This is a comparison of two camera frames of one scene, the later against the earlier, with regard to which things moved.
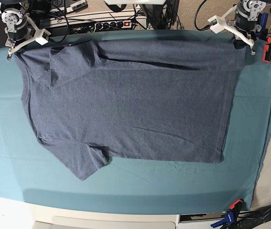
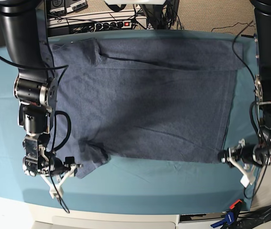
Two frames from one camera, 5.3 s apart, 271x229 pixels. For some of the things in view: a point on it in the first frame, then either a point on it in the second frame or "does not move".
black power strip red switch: x=103 y=25 does not move
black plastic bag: x=265 y=213 does not move
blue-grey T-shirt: x=93 y=101 does not move
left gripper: x=248 y=25 to x=255 y=154
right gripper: x=17 y=35 to x=56 y=166
